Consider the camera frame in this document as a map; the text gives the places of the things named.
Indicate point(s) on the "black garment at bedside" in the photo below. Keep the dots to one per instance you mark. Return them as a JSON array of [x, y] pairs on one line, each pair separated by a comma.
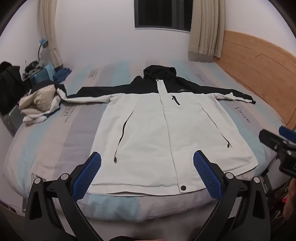
[[10, 85]]

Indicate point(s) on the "wooden headboard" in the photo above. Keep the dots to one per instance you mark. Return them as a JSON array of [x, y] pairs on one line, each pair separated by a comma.
[[254, 64]]

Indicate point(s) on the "beige curtain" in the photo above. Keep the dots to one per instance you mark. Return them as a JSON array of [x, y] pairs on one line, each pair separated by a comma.
[[49, 27], [208, 27]]

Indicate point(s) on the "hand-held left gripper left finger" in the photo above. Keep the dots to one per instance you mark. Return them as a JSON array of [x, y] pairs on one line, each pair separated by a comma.
[[89, 173]]

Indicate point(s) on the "bed with striped sheet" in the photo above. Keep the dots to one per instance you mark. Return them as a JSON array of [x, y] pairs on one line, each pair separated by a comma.
[[76, 134]]

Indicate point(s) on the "grey box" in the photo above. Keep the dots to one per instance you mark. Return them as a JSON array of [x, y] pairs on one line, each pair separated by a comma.
[[13, 118]]

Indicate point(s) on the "blue folded clothes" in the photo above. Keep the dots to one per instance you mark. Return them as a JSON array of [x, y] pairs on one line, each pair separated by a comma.
[[40, 76]]

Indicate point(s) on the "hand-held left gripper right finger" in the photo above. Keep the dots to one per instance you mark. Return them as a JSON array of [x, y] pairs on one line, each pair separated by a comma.
[[207, 176]]

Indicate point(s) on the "dark blue cloth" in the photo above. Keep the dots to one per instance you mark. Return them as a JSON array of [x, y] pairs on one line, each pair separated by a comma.
[[62, 74]]

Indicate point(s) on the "beige white navy clothes pile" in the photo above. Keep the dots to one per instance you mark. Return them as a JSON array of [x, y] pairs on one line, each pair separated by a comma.
[[42, 98]]

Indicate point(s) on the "grey patterned cloth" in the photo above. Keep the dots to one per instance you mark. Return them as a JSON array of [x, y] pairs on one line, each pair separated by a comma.
[[31, 67]]

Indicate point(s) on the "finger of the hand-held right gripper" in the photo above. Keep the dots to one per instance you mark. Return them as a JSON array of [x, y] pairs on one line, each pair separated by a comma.
[[269, 138], [286, 131]]

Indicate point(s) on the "light blue cloth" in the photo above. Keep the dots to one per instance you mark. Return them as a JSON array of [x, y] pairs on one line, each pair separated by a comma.
[[49, 70]]

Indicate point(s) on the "blue desk lamp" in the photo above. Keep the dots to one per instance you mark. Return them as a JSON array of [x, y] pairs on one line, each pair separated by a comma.
[[43, 43]]

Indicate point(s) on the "white and black hooded jacket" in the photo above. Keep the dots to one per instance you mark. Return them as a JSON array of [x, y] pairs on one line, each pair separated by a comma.
[[148, 139]]

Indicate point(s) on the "dark window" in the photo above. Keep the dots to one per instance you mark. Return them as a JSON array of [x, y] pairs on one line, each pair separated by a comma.
[[161, 14]]

